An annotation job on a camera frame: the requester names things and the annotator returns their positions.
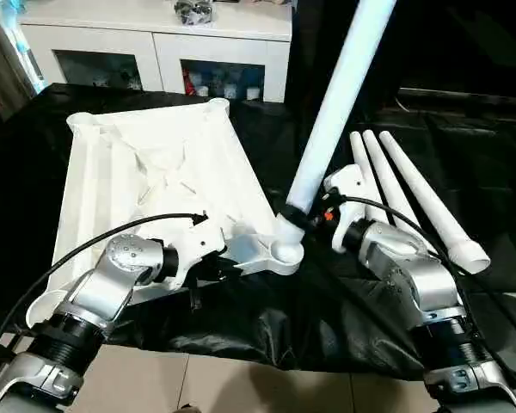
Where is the white plastic table top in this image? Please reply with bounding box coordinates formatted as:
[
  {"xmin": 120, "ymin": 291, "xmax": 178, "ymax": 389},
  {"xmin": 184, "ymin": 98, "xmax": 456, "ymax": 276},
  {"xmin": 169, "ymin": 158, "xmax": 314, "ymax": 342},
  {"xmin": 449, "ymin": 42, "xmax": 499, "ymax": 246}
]
[{"xmin": 28, "ymin": 97, "xmax": 305, "ymax": 329}]

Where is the black mat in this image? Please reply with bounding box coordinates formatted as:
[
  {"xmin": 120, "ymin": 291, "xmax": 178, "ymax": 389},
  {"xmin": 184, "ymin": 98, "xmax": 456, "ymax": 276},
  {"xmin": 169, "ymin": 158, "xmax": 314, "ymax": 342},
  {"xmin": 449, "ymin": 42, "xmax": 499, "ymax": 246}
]
[{"xmin": 0, "ymin": 81, "xmax": 516, "ymax": 382}]

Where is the dark object on cabinet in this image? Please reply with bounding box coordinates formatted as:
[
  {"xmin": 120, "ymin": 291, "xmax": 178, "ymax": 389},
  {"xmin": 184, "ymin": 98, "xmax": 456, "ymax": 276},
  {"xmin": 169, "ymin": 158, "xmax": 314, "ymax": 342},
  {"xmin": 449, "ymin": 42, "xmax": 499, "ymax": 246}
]
[{"xmin": 174, "ymin": 0, "xmax": 218, "ymax": 26}]

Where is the white cabinet with glass doors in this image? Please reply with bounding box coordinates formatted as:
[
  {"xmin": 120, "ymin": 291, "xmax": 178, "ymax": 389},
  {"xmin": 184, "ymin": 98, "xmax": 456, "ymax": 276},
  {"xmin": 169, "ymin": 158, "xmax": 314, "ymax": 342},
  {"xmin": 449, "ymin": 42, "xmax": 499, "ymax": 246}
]
[{"xmin": 19, "ymin": 0, "xmax": 293, "ymax": 104}]

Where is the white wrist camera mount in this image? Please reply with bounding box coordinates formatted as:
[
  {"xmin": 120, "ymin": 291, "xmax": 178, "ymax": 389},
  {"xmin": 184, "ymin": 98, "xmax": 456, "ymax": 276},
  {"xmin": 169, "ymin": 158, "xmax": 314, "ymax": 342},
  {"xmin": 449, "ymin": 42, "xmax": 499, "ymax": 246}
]
[
  {"xmin": 170, "ymin": 210, "xmax": 228, "ymax": 294},
  {"xmin": 324, "ymin": 164, "xmax": 367, "ymax": 254}
]

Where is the white plastic table leg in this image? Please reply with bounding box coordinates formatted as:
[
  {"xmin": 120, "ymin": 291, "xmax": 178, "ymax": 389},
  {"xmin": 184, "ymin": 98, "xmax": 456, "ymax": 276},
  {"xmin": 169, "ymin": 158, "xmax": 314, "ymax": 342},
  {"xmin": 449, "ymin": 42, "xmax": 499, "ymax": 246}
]
[
  {"xmin": 378, "ymin": 131, "xmax": 492, "ymax": 275},
  {"xmin": 349, "ymin": 131, "xmax": 390, "ymax": 227},
  {"xmin": 362, "ymin": 130, "xmax": 416, "ymax": 231},
  {"xmin": 274, "ymin": 0, "xmax": 399, "ymax": 255}
]

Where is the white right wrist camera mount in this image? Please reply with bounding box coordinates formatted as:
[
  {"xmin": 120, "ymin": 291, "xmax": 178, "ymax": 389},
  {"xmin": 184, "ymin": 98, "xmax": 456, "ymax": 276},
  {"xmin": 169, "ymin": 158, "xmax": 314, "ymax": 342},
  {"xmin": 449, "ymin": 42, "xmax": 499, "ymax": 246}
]
[{"xmin": 324, "ymin": 164, "xmax": 367, "ymax": 254}]

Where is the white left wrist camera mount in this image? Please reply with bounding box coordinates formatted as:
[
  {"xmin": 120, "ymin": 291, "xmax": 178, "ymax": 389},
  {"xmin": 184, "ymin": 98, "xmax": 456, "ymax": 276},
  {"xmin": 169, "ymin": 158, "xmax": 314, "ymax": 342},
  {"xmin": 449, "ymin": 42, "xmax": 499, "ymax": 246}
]
[{"xmin": 170, "ymin": 210, "xmax": 228, "ymax": 294}]

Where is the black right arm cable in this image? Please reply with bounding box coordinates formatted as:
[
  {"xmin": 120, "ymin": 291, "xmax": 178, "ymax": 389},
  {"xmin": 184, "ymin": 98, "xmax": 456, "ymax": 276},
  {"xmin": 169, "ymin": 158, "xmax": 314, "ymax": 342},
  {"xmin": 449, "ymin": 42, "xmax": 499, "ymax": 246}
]
[{"xmin": 322, "ymin": 192, "xmax": 516, "ymax": 413}]

